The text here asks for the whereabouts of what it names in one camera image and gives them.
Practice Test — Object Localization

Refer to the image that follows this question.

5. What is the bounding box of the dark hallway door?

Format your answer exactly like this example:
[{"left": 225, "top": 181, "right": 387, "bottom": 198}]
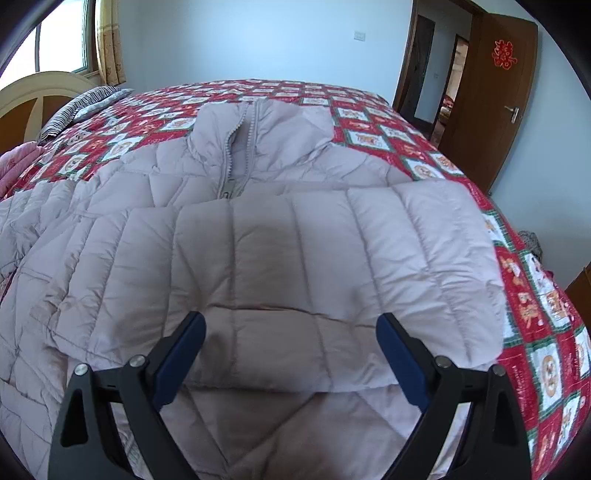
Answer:
[{"left": 414, "top": 15, "right": 435, "bottom": 124}]

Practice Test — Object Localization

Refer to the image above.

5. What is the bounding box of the beige puffer jacket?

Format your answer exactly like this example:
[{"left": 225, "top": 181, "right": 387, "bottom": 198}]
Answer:
[{"left": 0, "top": 99, "right": 509, "bottom": 480}]

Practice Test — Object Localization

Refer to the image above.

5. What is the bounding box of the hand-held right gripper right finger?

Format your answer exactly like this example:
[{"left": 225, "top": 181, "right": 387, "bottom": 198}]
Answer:
[{"left": 376, "top": 312, "right": 539, "bottom": 480}]

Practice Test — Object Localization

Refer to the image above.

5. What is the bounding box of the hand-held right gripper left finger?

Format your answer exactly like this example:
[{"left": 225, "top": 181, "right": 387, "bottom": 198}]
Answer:
[{"left": 47, "top": 311, "right": 207, "bottom": 480}]

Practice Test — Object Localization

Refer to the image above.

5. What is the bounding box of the brown wooden door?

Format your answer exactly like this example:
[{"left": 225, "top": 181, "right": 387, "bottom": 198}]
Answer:
[{"left": 436, "top": 13, "right": 539, "bottom": 195}]

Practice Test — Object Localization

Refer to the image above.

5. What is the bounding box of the red paper door decoration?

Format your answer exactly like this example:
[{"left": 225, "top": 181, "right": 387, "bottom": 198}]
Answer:
[{"left": 492, "top": 39, "right": 515, "bottom": 70}]

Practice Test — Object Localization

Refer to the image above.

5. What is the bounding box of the red printed bedspread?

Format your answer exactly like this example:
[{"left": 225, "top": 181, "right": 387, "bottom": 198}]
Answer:
[{"left": 0, "top": 78, "right": 591, "bottom": 480}]

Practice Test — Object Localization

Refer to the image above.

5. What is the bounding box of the yellow curtain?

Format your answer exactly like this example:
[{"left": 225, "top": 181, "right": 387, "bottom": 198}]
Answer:
[{"left": 95, "top": 0, "right": 127, "bottom": 88}]

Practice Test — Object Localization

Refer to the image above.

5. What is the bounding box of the grey cloth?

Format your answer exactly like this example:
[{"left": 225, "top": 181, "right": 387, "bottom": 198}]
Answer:
[{"left": 517, "top": 230, "right": 544, "bottom": 259}]

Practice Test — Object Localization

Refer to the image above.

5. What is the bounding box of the brown door frame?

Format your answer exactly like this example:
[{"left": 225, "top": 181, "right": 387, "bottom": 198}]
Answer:
[{"left": 392, "top": 0, "right": 485, "bottom": 139}]

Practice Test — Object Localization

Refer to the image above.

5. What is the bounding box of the window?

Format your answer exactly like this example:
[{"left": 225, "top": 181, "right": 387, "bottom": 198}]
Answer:
[{"left": 0, "top": 0, "right": 100, "bottom": 81}]

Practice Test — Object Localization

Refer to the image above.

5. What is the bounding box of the pink quilted cloth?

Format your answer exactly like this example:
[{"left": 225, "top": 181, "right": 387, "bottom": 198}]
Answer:
[{"left": 0, "top": 142, "right": 40, "bottom": 195}]

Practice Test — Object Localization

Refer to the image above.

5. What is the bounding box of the cream wooden headboard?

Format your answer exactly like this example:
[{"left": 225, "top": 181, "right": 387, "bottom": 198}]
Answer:
[{"left": 0, "top": 70, "right": 100, "bottom": 155}]

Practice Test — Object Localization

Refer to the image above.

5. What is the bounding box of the striped pillow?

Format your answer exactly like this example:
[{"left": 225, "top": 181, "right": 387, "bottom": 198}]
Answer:
[{"left": 38, "top": 86, "right": 134, "bottom": 141}]

